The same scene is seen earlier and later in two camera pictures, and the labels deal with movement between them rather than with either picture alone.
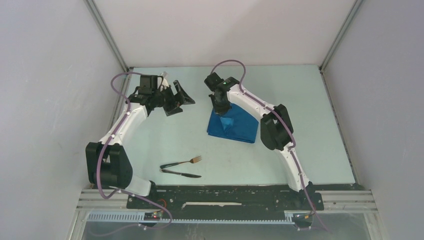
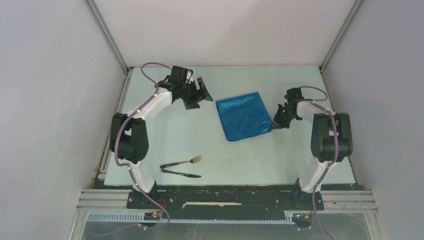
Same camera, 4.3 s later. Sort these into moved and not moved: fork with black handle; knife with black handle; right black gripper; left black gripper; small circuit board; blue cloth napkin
Moved: left black gripper; blue cloth napkin; right black gripper
Not moved: small circuit board; fork with black handle; knife with black handle
